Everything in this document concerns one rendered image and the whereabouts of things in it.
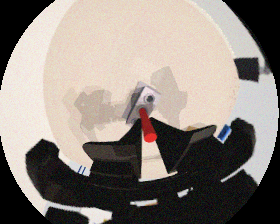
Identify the red peg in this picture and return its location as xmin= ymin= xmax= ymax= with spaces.
xmin=139 ymin=108 xmax=157 ymax=142

